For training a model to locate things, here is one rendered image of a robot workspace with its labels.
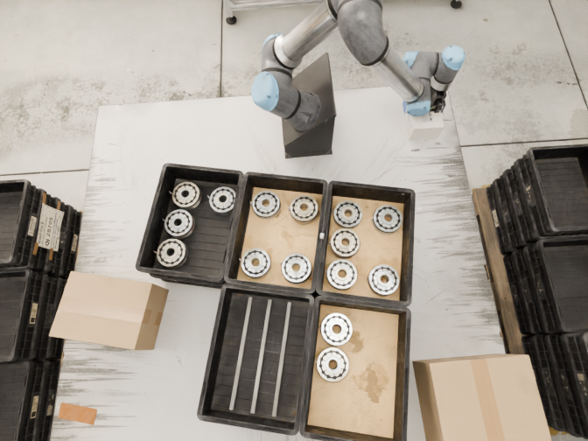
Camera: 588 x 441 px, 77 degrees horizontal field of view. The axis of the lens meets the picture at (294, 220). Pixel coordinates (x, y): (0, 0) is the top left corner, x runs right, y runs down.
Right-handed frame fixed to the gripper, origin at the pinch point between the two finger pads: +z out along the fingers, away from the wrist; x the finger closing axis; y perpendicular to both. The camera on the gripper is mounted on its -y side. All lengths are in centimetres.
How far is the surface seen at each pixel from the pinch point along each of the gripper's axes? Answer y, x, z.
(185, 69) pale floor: -98, -130, 77
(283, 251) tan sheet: 59, -61, -7
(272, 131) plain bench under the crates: 1, -64, 6
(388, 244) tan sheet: 59, -24, -7
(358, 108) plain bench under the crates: -7.5, -25.7, 6.3
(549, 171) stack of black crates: 19, 64, 27
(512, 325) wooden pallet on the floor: 87, 48, 61
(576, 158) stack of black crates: 14, 78, 27
